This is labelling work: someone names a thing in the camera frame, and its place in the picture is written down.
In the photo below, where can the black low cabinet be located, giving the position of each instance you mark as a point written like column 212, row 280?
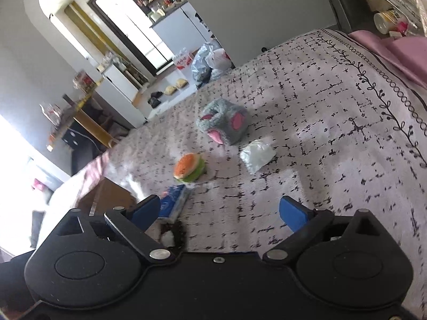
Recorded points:
column 80, row 155

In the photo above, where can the round table with gold edge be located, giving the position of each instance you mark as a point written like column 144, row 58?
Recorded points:
column 91, row 123

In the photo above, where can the grey plastic bag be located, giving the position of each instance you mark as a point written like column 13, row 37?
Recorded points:
column 202, row 65

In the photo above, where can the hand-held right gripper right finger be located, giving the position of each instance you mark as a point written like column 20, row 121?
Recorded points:
column 293, row 214

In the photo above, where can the white kitchen cabinet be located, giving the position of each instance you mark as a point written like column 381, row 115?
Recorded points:
column 186, row 26

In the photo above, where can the dark grey board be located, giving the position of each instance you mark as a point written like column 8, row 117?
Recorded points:
column 337, row 0

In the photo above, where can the black framed glass door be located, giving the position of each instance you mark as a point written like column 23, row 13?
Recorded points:
column 133, row 33

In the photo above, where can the pink plush toy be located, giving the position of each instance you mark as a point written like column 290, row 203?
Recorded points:
column 38, row 184

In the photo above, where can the pack of water bottles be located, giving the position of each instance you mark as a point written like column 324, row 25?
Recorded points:
column 181, row 60

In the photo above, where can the white plastic bag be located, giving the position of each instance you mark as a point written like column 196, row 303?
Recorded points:
column 218, row 58

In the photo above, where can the small white jar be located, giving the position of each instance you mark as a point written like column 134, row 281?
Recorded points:
column 387, row 19

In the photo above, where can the white plastic packet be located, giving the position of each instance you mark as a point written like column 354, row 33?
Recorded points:
column 257, row 155

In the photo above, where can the grey plush mouse toy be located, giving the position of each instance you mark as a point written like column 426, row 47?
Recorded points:
column 222, row 123

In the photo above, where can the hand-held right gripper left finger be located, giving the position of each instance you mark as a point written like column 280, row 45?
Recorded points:
column 146, row 210

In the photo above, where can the blue tissue packet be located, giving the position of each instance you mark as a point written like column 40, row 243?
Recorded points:
column 174, row 205

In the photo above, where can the black slippers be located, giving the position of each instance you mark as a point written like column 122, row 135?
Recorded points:
column 155, row 100

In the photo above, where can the brown cardboard box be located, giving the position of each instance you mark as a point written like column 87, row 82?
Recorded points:
column 106, row 196

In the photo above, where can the plush burger toy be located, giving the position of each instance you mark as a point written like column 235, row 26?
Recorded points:
column 189, row 168

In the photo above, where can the dark hair scrunchie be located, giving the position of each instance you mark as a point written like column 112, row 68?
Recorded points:
column 178, row 236

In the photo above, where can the black and white printed blanket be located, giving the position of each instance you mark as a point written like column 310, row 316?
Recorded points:
column 300, row 106

